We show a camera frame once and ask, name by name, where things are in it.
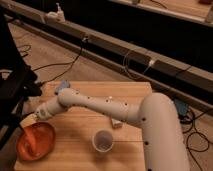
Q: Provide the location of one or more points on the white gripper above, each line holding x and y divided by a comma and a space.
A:
40, 114

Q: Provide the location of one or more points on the orange carrot-shaped pepper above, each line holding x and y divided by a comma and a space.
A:
30, 138

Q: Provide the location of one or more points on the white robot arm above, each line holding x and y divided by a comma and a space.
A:
155, 115

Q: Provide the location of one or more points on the orange ceramic bowl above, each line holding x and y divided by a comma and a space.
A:
36, 141

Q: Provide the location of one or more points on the blue sponge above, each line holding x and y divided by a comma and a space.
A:
62, 85

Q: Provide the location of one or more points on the white plastic cup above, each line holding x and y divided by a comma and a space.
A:
102, 141

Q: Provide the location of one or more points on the white tube bottle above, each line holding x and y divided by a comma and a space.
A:
116, 123

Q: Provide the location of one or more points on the blue power box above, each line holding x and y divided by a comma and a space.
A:
182, 107

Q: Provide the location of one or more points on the black chair frame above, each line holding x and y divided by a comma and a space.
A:
17, 87

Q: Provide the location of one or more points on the white device on rail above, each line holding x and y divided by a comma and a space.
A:
58, 15

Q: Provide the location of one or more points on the grey metal rail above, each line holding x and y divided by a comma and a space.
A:
161, 40

